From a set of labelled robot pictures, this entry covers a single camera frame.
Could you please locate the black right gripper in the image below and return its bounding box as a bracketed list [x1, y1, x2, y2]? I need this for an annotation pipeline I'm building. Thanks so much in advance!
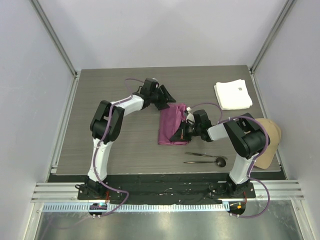
[170, 120, 202, 142]

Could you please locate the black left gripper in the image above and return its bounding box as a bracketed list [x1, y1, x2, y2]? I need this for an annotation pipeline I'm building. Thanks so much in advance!
[150, 85, 176, 111]

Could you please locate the magenta cloth napkin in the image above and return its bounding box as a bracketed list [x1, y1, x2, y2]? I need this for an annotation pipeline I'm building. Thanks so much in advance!
[157, 103, 189, 146]

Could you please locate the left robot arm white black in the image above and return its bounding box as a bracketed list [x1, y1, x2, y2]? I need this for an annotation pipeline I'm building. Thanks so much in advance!
[81, 82, 176, 200]

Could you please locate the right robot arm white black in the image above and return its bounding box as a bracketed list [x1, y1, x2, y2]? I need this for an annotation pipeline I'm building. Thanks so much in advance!
[169, 109, 270, 198]

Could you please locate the dark metal spoon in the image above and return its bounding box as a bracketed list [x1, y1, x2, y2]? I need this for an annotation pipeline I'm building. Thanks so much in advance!
[184, 157, 227, 168]

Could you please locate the dark metal fork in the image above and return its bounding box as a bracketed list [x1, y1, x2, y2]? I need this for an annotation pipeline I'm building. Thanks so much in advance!
[185, 152, 228, 160]

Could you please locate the white folded towel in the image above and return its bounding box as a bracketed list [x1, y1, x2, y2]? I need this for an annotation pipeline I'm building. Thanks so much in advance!
[213, 79, 253, 111]

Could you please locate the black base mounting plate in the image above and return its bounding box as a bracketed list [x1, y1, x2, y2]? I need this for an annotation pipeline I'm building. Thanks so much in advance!
[47, 173, 288, 203]

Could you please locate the tan baseball cap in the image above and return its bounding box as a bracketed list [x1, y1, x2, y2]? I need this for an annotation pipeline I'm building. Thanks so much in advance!
[255, 118, 282, 170]

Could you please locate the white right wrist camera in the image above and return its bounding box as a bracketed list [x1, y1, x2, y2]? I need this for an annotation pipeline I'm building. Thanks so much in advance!
[184, 107, 195, 123]

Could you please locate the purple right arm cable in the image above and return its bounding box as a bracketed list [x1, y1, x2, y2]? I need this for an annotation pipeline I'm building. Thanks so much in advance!
[191, 102, 271, 219]

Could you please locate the aluminium front rail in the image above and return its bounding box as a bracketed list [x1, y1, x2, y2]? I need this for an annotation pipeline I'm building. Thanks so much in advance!
[31, 180, 305, 203]

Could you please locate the aluminium frame post left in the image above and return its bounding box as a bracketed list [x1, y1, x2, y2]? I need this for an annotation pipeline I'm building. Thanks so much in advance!
[29, 0, 77, 78]

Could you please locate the aluminium frame post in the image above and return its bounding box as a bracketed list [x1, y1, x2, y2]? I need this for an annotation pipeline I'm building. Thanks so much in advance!
[29, 0, 77, 78]
[249, 0, 297, 74]

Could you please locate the slotted cable duct strip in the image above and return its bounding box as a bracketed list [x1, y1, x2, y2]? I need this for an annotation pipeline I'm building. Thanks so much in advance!
[42, 202, 230, 213]

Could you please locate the aluminium frame post right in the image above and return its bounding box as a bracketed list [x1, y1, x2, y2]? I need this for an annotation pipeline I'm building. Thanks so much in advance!
[249, 0, 297, 74]

